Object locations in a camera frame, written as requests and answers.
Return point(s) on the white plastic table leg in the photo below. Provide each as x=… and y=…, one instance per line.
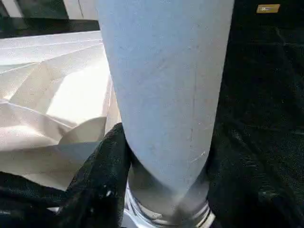
x=161, y=83

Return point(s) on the white glass door cabinet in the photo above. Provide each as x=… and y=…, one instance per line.
x=80, y=8

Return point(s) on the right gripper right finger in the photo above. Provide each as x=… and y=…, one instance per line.
x=249, y=194

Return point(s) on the small yellow label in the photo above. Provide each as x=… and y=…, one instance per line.
x=268, y=8

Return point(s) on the black box with label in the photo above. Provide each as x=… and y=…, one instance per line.
x=285, y=19

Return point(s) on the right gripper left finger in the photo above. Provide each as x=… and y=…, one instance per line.
x=99, y=185

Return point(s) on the white plastic table top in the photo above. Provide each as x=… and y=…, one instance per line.
x=47, y=83

